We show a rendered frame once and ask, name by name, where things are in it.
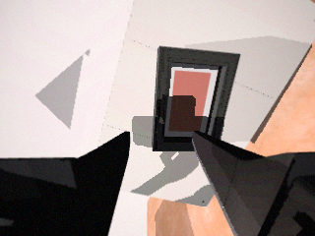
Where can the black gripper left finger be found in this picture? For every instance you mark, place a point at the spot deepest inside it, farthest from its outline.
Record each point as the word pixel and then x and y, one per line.
pixel 89 184

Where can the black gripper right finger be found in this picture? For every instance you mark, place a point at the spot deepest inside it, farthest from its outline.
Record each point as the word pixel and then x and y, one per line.
pixel 249 187

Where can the dark grey picture frame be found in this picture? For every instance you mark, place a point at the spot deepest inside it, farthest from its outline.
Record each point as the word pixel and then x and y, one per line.
pixel 192 93

